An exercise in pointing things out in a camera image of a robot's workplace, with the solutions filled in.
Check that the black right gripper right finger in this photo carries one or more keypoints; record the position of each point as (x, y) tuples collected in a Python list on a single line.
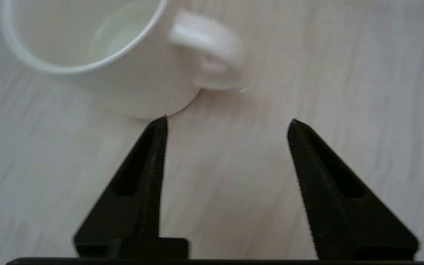
[(344, 224)]

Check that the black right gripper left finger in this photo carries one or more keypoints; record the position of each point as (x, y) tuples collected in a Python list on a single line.
[(131, 217)]

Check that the white ribbed mug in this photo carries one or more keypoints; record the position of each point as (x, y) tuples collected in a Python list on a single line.
[(142, 84)]

